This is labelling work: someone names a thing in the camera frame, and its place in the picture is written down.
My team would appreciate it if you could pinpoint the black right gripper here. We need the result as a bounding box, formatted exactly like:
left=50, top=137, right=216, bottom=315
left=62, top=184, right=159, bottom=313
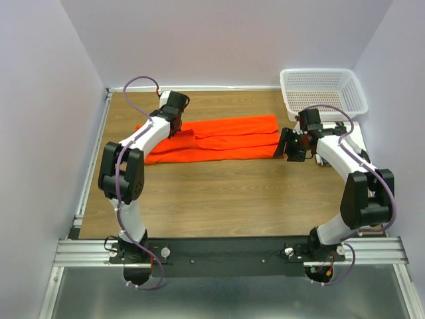
left=272, top=127, right=309, bottom=163

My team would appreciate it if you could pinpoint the orange t shirt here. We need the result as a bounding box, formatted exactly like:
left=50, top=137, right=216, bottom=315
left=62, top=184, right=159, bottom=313
left=145, top=114, right=280, bottom=165

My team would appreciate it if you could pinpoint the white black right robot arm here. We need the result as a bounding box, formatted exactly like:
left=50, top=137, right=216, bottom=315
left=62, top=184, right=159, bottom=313
left=273, top=105, right=396, bottom=261

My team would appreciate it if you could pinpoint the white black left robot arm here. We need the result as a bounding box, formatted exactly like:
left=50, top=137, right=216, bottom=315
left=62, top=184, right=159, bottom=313
left=98, top=91, right=190, bottom=263

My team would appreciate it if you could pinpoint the white plastic mesh basket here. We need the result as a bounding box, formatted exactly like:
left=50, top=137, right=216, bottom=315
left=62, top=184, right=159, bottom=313
left=280, top=68, right=369, bottom=122

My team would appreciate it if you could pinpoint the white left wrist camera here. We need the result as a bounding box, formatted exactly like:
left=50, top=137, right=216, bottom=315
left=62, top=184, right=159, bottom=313
left=159, top=91, right=171, bottom=108

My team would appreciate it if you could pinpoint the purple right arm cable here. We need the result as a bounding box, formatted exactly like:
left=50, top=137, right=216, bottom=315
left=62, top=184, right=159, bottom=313
left=308, top=104, right=398, bottom=286

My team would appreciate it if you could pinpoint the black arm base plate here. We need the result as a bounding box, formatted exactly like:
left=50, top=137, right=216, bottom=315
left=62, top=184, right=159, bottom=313
left=104, top=236, right=345, bottom=286

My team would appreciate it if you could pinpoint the aluminium front frame rail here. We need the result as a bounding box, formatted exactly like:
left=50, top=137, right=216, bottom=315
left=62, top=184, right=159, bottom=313
left=53, top=237, right=408, bottom=267

